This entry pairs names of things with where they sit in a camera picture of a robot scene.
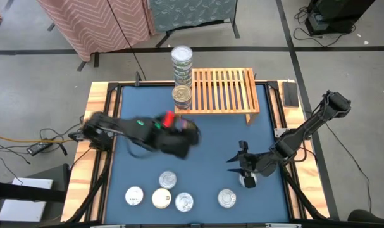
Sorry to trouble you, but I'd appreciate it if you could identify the black round object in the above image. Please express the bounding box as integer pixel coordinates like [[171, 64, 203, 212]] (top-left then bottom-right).
[[347, 208, 384, 228]]

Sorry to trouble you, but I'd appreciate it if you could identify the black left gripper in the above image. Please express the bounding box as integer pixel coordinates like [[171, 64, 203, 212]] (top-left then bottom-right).
[[146, 120, 199, 159]]

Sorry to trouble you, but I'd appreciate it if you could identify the wooden slatted shelf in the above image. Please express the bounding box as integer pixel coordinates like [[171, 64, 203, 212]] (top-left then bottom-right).
[[174, 67, 261, 126]]

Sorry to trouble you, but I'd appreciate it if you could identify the black cloth rack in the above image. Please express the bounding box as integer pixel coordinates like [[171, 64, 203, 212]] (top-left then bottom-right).
[[47, 22, 101, 72], [156, 18, 240, 48]]

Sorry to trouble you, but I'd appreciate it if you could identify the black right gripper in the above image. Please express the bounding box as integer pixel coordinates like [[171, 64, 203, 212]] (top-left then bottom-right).
[[226, 151, 278, 189]]

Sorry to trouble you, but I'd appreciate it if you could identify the long black floor cable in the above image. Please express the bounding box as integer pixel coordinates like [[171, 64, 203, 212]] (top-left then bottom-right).
[[305, 107, 373, 213]]

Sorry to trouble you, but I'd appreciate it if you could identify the blue-label tuna can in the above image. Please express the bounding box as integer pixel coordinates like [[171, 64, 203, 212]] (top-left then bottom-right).
[[174, 192, 194, 213], [217, 189, 237, 209]]

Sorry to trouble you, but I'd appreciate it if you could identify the black control box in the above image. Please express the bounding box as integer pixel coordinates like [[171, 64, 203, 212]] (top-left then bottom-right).
[[282, 81, 299, 108]]

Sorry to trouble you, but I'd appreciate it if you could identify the black power adapter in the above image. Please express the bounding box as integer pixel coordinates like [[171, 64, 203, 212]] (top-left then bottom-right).
[[26, 141, 53, 156]]

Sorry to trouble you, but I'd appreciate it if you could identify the white flat panel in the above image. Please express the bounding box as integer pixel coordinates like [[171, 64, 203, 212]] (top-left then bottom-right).
[[0, 177, 54, 222]]

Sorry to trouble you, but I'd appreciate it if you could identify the yellow floor cable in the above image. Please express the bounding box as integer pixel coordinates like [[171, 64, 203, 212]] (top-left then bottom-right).
[[0, 132, 75, 144]]

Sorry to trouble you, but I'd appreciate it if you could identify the black beam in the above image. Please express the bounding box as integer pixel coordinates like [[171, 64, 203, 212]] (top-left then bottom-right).
[[0, 180, 68, 203]]

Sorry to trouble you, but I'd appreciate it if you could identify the black hanging cable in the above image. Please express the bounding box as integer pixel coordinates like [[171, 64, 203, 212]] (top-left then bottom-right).
[[106, 0, 147, 82]]

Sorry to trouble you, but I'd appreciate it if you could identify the black coiled cable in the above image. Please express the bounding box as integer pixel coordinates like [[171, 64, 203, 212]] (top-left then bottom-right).
[[293, 6, 357, 48]]

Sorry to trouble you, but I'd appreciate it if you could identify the black computer case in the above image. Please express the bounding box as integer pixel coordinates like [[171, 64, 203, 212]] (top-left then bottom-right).
[[304, 0, 376, 36]]

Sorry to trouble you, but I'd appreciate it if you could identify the green leaf-pattern cloth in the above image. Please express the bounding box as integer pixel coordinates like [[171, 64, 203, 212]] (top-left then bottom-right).
[[149, 0, 238, 32]]

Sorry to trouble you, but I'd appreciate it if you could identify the pink chevron cloth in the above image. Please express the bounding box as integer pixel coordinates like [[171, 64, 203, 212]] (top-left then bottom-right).
[[36, 0, 157, 63]]

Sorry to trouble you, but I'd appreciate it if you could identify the black metal rig frame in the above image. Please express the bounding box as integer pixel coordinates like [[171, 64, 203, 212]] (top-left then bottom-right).
[[61, 80, 341, 228]]

